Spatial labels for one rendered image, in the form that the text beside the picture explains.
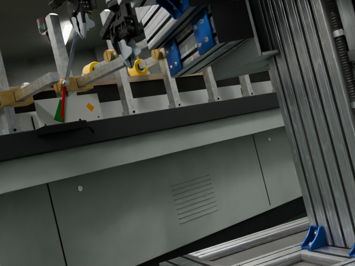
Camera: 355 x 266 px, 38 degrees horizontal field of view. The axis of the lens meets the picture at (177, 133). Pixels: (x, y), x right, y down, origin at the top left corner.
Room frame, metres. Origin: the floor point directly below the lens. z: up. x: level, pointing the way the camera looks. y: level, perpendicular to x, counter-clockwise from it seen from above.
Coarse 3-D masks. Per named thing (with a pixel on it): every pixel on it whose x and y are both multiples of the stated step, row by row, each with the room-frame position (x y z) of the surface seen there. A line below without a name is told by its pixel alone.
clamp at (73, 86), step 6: (72, 78) 1.85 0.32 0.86; (54, 84) 1.84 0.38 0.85; (60, 84) 1.81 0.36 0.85; (72, 84) 1.85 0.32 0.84; (90, 84) 1.90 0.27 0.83; (60, 90) 1.82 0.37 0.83; (66, 90) 1.83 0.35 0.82; (72, 90) 1.84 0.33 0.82; (78, 90) 1.87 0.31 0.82; (84, 90) 1.90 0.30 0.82
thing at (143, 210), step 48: (48, 96) 2.03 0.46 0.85; (144, 96) 2.36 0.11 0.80; (192, 96) 2.57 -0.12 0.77; (240, 96) 2.82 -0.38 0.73; (240, 144) 2.75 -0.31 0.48; (288, 144) 3.04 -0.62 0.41; (48, 192) 1.96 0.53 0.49; (96, 192) 2.11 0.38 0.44; (144, 192) 2.27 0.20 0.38; (192, 192) 2.46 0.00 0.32; (240, 192) 2.69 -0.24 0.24; (288, 192) 2.96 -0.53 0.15; (0, 240) 1.81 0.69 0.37; (48, 240) 1.93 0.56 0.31; (96, 240) 2.07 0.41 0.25; (144, 240) 2.23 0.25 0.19; (192, 240) 2.41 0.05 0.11
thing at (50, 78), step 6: (54, 72) 1.52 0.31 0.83; (42, 78) 1.55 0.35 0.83; (48, 78) 1.52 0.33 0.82; (54, 78) 1.52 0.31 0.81; (30, 84) 1.60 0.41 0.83; (36, 84) 1.58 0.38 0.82; (42, 84) 1.55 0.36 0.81; (48, 84) 1.54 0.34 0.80; (18, 90) 1.66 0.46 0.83; (24, 90) 1.63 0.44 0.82; (30, 90) 1.61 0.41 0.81; (36, 90) 1.59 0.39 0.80; (42, 90) 1.61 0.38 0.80; (18, 96) 1.67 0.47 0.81; (24, 96) 1.64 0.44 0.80; (30, 96) 1.66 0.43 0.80
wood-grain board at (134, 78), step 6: (108, 78) 2.22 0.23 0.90; (114, 78) 2.24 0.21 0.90; (132, 78) 2.31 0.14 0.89; (138, 78) 2.34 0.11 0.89; (144, 78) 2.36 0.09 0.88; (150, 78) 2.39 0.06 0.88; (156, 78) 2.41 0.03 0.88; (162, 78) 2.44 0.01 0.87; (96, 84) 2.18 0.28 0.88; (102, 84) 2.20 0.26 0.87; (108, 84) 2.23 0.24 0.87; (48, 90) 2.02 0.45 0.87; (54, 90) 2.05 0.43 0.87
